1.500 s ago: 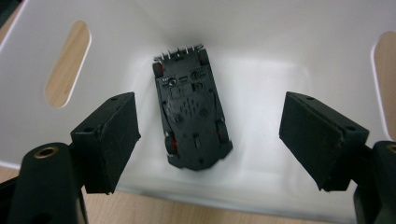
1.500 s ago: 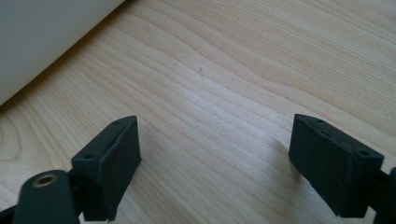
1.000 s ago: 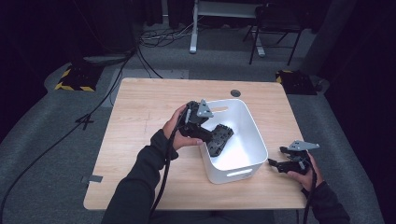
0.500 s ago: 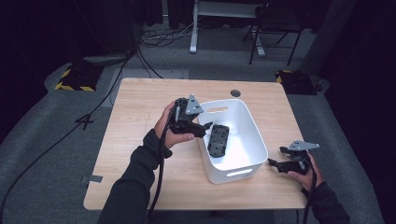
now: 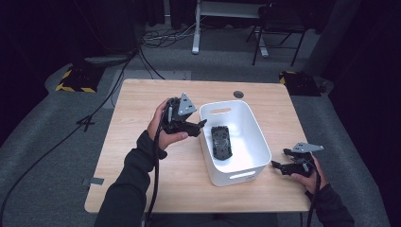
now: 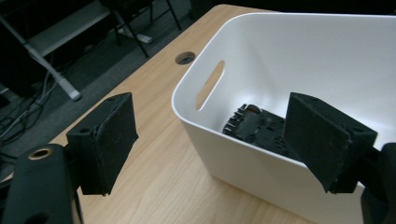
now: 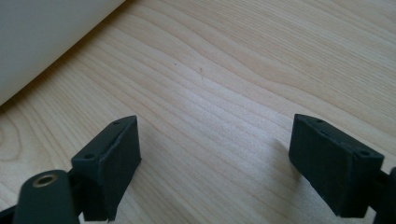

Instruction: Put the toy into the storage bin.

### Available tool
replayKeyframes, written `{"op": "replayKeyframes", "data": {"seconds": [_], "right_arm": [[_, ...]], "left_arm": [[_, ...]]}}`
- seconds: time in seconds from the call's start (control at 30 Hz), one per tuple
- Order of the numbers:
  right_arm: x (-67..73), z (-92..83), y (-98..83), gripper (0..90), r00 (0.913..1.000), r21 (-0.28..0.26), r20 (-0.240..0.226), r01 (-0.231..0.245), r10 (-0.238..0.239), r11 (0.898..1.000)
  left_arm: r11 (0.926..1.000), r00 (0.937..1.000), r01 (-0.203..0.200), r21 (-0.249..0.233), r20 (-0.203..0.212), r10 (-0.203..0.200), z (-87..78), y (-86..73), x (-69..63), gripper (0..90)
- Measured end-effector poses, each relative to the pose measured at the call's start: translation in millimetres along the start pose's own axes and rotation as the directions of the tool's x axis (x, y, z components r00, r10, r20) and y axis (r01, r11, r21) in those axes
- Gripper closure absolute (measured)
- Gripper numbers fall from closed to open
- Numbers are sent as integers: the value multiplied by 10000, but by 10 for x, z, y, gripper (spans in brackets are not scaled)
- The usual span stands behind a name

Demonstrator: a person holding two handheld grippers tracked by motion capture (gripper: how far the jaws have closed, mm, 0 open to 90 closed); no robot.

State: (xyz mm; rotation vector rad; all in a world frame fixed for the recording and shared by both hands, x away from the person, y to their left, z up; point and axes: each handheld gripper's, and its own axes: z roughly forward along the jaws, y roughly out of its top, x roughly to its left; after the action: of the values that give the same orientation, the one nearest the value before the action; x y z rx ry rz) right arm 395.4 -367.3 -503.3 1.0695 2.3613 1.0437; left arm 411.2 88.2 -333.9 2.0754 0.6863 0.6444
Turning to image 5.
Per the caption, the black base with yellow stripes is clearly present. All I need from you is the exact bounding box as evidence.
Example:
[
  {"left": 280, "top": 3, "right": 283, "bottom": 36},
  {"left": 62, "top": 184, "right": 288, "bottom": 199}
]
[
  {"left": 55, "top": 63, "right": 106, "bottom": 94},
  {"left": 278, "top": 70, "right": 323, "bottom": 97}
]

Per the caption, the left hand-held gripper cable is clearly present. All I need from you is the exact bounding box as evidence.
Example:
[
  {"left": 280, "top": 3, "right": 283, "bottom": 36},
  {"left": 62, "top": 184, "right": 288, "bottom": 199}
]
[{"left": 145, "top": 105, "right": 173, "bottom": 227}]

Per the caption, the black chair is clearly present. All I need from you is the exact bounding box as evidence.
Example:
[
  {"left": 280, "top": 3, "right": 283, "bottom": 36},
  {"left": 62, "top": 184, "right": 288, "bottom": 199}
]
[{"left": 245, "top": 2, "right": 307, "bottom": 68}]

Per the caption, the right hand-held gripper cable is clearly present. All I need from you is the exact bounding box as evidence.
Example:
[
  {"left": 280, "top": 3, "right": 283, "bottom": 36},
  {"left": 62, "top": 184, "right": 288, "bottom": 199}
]
[{"left": 305, "top": 162, "right": 322, "bottom": 227}]

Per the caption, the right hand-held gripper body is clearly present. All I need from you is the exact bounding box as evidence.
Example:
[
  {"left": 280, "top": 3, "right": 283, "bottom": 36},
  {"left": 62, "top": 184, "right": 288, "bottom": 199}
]
[{"left": 282, "top": 142, "right": 325, "bottom": 178}]

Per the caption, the person's right hand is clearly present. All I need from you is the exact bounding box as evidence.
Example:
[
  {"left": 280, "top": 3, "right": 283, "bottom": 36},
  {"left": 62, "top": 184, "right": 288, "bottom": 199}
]
[{"left": 289, "top": 153, "right": 329, "bottom": 195}]

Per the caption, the white plastic bin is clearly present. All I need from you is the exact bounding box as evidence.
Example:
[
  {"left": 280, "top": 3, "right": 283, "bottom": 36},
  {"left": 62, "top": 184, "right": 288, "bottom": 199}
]
[{"left": 199, "top": 99, "right": 272, "bottom": 187}]

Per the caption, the short black floor cable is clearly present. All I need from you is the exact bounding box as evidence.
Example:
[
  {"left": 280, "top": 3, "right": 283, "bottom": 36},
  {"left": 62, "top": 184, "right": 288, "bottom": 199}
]
[{"left": 138, "top": 46, "right": 166, "bottom": 80}]

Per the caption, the long black floor cable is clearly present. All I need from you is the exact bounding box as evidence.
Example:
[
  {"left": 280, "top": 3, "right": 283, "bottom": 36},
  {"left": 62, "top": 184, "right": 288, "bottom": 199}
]
[{"left": 0, "top": 46, "right": 141, "bottom": 223}]

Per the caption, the blue toy car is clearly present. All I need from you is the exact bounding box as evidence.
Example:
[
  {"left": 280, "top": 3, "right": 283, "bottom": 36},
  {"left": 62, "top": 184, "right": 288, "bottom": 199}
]
[{"left": 210, "top": 125, "right": 234, "bottom": 162}]

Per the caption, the hand-held gripper cable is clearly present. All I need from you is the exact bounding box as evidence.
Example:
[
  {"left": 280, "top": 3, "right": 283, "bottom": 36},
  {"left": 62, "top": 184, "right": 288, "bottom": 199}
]
[
  {"left": 145, "top": 105, "right": 173, "bottom": 227},
  {"left": 305, "top": 162, "right": 322, "bottom": 227}
]

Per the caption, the black tape cross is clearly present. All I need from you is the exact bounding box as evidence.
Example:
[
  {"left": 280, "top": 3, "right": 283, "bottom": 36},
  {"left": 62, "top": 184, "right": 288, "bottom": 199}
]
[{"left": 76, "top": 114, "right": 96, "bottom": 133}]

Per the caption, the bundle of floor cables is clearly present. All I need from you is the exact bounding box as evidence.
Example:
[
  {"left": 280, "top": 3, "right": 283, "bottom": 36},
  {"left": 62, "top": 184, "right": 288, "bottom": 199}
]
[{"left": 140, "top": 17, "right": 202, "bottom": 49}]

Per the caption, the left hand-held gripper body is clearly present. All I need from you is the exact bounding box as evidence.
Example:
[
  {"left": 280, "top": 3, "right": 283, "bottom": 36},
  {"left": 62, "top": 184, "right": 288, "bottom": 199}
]
[{"left": 163, "top": 92, "right": 198, "bottom": 135}]

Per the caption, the grey tape strip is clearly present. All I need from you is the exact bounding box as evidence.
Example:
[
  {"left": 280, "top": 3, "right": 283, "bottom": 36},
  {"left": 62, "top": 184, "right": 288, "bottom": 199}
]
[{"left": 81, "top": 177, "right": 105, "bottom": 187}]

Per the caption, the person's left hand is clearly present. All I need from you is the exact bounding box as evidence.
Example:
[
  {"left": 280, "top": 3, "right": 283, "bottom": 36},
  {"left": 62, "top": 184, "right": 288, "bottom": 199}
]
[{"left": 147, "top": 97, "right": 190, "bottom": 151}]

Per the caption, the white desk frame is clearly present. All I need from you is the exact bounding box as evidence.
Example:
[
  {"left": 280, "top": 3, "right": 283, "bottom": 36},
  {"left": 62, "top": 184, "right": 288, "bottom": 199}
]
[{"left": 191, "top": 0, "right": 270, "bottom": 59}]

